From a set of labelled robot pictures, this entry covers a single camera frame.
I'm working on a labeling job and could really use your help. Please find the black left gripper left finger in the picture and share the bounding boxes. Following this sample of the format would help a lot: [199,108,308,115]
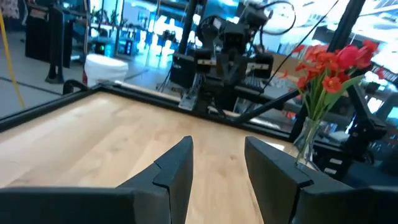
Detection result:
[0,135,194,224]

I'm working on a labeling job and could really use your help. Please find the black curved hose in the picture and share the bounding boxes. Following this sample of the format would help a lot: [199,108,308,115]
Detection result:
[62,78,90,96]

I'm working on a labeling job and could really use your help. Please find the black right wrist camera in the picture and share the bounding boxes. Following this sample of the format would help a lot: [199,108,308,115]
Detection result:
[221,22,248,54]

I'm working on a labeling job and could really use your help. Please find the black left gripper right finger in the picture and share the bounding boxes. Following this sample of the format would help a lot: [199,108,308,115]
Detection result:
[244,136,398,224]

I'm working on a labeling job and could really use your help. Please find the black table edge frame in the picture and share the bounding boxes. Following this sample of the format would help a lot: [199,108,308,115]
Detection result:
[0,81,315,142]

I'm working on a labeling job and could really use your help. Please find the grey metal bracket plate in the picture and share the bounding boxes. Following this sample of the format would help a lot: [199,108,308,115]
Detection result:
[178,90,200,112]

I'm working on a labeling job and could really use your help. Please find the white bucket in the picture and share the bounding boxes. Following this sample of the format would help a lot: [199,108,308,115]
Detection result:
[83,53,129,88]

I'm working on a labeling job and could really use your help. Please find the black diagonal frame strut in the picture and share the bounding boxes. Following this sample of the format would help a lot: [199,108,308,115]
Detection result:
[234,89,301,124]

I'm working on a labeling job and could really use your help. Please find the clear glass vase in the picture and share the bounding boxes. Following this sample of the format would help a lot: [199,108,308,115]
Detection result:
[291,116,325,171]

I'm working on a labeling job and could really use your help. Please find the yellow hanging cable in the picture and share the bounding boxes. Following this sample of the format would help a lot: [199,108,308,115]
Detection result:
[0,8,26,110]

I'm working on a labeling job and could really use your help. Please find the white purple floral cloth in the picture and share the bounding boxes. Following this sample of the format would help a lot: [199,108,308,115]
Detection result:
[0,0,20,19]

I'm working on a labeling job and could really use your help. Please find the red flower bunch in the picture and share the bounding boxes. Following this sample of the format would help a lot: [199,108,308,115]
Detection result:
[279,39,386,162]

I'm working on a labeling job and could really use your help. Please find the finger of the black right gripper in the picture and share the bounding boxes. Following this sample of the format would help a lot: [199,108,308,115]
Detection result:
[193,48,216,75]
[253,53,274,79]

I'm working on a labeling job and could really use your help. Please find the black corner mount with labels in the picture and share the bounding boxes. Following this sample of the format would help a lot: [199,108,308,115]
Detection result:
[310,83,389,183]

